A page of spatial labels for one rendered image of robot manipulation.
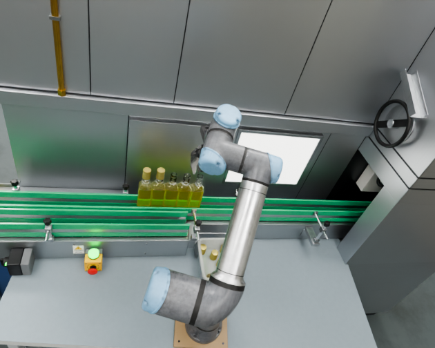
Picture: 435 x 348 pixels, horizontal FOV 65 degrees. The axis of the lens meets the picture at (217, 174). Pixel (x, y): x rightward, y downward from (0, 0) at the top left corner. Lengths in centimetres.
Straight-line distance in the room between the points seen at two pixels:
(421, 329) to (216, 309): 240
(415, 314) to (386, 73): 203
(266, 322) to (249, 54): 112
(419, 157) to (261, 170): 88
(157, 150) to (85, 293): 66
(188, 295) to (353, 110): 119
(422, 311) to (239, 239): 250
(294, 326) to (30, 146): 137
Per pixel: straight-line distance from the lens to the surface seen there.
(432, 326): 323
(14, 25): 138
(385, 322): 299
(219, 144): 91
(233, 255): 90
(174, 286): 90
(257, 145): 162
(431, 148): 160
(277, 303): 171
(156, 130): 148
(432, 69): 167
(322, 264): 194
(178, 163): 161
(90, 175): 171
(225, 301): 91
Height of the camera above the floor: 215
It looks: 41 degrees down
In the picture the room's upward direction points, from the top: 17 degrees clockwise
